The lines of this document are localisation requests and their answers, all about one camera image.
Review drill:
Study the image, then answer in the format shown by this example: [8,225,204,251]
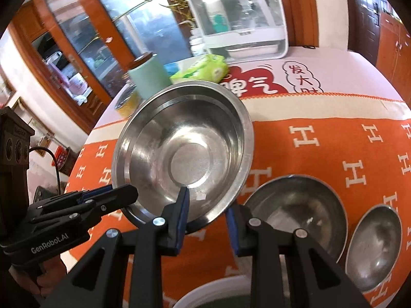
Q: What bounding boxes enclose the small steel bowl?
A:
[345,204,402,293]

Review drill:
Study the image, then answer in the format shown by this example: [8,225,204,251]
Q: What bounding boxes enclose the large white plate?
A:
[173,275,251,308]

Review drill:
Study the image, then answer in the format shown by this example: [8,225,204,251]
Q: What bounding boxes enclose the large steel bowl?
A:
[245,175,348,262]

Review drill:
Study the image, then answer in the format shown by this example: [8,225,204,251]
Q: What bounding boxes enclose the wide steel basin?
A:
[111,81,254,233]

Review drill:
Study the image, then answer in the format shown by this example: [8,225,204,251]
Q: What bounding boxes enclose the green plate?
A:
[195,295,250,308]

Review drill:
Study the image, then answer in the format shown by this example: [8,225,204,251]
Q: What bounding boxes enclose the person's left hand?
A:
[9,256,67,297]

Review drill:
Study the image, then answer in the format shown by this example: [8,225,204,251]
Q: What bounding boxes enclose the yellow glass jar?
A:
[114,85,142,118]

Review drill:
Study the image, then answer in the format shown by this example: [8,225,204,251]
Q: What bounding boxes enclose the mint green canister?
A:
[127,52,172,100]

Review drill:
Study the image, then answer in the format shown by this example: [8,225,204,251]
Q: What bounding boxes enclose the wooden glass door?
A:
[8,0,195,133]

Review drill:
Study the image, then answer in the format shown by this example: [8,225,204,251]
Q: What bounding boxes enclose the green tissue pack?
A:
[170,54,229,84]

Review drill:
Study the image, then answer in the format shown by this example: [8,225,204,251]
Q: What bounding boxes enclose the white sterilizer cabinet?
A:
[188,0,288,61]

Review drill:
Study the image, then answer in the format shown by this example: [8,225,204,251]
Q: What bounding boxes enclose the wooden wardrobe cabinets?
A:
[376,0,410,106]

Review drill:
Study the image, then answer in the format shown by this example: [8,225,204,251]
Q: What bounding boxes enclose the black cable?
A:
[29,146,62,196]

